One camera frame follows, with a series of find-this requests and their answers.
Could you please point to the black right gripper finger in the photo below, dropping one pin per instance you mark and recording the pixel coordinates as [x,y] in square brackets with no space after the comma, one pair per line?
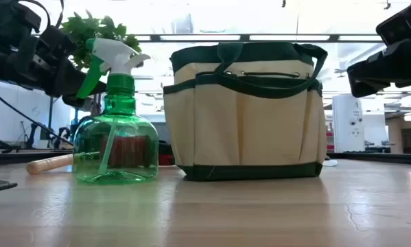
[361,80]

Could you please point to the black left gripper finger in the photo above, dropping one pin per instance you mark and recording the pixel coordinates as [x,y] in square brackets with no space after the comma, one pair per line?
[76,102]
[73,80]

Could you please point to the green plastic spray bottle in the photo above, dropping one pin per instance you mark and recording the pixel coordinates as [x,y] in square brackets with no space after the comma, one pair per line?
[117,151]

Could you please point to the beige and green gardening bag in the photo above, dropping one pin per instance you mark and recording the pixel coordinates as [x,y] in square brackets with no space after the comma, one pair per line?
[246,130]

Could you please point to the background black robot arm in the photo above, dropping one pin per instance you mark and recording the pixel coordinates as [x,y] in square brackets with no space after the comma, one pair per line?
[32,135]

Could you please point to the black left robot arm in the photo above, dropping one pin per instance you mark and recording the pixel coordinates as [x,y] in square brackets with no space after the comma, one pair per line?
[6,24]

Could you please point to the green plant in black pot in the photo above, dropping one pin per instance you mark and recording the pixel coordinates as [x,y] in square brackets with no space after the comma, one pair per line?
[88,31]

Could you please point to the white cabinet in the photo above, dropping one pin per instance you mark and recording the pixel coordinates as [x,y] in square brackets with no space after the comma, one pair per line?
[347,123]

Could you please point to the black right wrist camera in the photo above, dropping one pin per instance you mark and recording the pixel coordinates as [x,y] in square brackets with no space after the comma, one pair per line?
[402,22]

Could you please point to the black metal table frame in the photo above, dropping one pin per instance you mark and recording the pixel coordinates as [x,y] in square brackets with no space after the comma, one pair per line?
[20,156]

